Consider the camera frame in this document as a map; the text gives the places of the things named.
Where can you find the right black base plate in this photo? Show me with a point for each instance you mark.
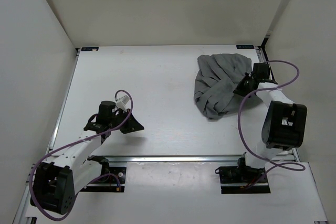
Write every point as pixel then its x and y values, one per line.
pixel 242 179

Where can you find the right blue corner label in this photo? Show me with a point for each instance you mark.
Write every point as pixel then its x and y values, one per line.
pixel 245 47

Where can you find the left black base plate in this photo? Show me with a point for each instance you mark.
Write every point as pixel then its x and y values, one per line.
pixel 108 184

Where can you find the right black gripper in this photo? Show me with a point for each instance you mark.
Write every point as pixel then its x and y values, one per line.
pixel 239 89

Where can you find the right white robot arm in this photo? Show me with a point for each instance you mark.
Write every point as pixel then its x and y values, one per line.
pixel 284 125

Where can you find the blue corner label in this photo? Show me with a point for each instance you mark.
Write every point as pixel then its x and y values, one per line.
pixel 245 47
pixel 89 48

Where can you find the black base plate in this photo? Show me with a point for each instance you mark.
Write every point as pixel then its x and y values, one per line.
pixel 242 179
pixel 108 184

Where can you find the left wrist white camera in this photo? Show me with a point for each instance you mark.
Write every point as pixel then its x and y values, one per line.
pixel 121 103

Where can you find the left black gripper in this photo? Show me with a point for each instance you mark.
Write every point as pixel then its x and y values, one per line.
pixel 132 125

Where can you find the aluminium front rail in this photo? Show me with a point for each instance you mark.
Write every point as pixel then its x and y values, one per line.
pixel 188 158

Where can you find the grey pleated skirt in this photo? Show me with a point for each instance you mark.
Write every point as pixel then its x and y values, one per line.
pixel 215 82

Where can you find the left blue corner label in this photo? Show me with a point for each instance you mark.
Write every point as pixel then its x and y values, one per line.
pixel 89 48

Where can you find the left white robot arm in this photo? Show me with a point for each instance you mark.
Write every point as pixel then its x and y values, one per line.
pixel 58 178

